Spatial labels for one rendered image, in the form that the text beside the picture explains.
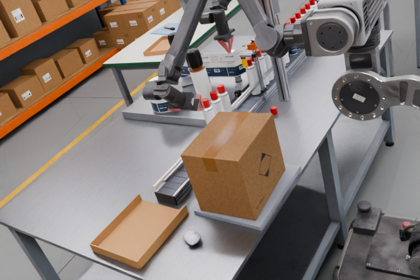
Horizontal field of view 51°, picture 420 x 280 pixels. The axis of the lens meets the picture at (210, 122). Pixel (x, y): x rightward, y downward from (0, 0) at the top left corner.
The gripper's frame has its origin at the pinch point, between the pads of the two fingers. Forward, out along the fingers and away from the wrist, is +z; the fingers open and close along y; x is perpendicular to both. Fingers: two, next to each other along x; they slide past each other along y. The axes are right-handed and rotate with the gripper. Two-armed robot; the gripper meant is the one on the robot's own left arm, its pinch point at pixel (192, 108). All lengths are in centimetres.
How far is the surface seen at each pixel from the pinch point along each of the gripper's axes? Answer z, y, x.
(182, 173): 18.6, 12.3, 23.4
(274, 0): 30, -13, -65
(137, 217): 7, 22, 45
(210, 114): 24.8, 7.3, -5.9
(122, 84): 128, 173, -67
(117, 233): 0, 25, 53
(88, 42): 234, 364, -178
